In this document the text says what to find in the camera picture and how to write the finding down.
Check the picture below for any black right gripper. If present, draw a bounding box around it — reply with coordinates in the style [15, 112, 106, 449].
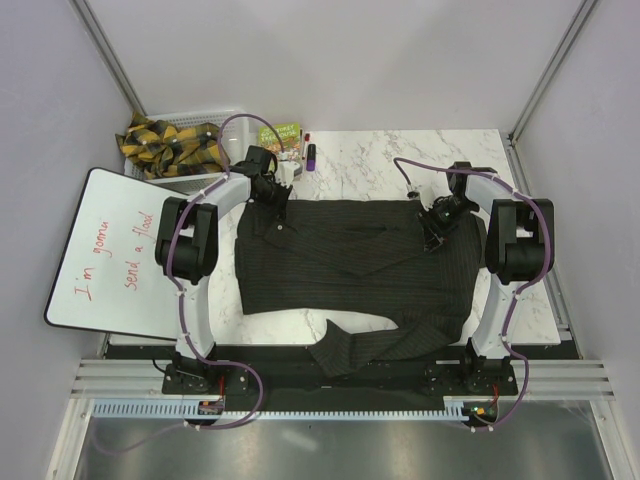
[415, 197, 477, 254]

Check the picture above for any dark striped long sleeve shirt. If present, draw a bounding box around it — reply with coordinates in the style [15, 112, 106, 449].
[235, 200, 486, 377]

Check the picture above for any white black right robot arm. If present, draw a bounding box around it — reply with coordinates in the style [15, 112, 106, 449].
[418, 162, 554, 395]

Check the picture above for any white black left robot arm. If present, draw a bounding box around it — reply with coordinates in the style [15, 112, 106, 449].
[155, 146, 292, 395]

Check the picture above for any purple black marker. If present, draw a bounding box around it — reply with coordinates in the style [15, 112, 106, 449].
[306, 143, 317, 172]

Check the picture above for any green paperback book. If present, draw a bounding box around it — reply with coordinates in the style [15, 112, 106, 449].
[258, 123, 303, 168]

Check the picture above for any red white marker pen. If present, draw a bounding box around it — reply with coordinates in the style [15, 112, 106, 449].
[300, 132, 311, 161]

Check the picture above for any white plastic basket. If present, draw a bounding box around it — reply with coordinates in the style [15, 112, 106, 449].
[124, 110, 249, 194]

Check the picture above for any yellow black plaid shirt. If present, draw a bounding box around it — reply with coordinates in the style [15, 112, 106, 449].
[115, 112, 229, 180]

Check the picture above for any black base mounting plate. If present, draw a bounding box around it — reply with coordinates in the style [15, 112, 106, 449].
[162, 346, 518, 413]

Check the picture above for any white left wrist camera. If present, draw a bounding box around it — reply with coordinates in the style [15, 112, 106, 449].
[275, 160, 303, 187]

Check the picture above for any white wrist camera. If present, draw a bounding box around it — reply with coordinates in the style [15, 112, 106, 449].
[275, 160, 303, 187]
[407, 185, 421, 200]

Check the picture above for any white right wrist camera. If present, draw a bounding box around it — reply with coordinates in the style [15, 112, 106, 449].
[407, 185, 421, 200]

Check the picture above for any white whiteboard black frame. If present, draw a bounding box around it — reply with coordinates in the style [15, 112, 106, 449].
[44, 168, 179, 340]

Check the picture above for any right aluminium frame post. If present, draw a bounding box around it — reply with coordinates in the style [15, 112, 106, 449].
[506, 0, 600, 148]

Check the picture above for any aluminium frame post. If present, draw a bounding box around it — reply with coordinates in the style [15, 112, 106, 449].
[506, 0, 600, 148]
[70, 0, 146, 114]

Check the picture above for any left aluminium frame post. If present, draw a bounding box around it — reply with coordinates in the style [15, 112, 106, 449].
[70, 0, 146, 114]

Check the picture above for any white slotted cable duct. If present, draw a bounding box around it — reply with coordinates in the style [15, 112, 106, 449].
[91, 398, 479, 421]

